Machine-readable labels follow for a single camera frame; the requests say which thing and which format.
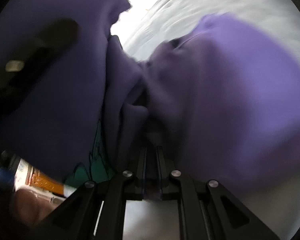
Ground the purple hoodie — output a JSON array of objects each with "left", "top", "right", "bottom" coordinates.
[{"left": 0, "top": 0, "right": 300, "bottom": 192}]

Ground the person's left hand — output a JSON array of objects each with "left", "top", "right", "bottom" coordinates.
[{"left": 11, "top": 189, "right": 58, "bottom": 228}]

